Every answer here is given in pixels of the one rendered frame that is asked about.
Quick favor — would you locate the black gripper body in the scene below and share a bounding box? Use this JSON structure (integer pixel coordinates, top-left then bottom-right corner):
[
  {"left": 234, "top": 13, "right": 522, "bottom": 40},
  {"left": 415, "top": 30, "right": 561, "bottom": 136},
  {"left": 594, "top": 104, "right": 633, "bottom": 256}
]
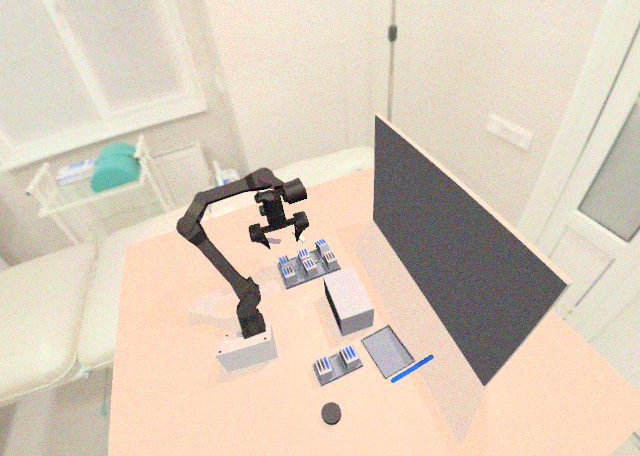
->
[{"left": 249, "top": 208, "right": 309, "bottom": 243}]

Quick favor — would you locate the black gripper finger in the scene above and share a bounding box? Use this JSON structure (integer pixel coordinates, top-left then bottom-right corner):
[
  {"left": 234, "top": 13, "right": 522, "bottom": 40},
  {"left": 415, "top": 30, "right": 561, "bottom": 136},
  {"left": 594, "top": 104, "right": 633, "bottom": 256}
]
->
[
  {"left": 256, "top": 234, "right": 271, "bottom": 250},
  {"left": 294, "top": 224, "right": 306, "bottom": 242}
]

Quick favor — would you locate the blue flat bar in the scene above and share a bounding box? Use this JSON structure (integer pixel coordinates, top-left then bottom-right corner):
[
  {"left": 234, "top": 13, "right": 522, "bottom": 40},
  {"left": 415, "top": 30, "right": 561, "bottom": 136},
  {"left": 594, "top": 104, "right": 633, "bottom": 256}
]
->
[{"left": 390, "top": 355, "right": 434, "bottom": 383}]

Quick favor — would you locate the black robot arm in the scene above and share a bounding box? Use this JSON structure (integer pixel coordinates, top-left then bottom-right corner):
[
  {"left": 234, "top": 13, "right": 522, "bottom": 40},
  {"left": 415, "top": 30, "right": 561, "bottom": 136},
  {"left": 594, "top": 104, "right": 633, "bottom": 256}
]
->
[{"left": 176, "top": 167, "right": 307, "bottom": 339}]

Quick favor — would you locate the dark grey flat panel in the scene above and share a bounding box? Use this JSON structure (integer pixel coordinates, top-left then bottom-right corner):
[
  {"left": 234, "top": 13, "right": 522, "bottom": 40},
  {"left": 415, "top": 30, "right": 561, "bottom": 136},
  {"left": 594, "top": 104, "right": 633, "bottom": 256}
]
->
[{"left": 373, "top": 113, "right": 573, "bottom": 387}]

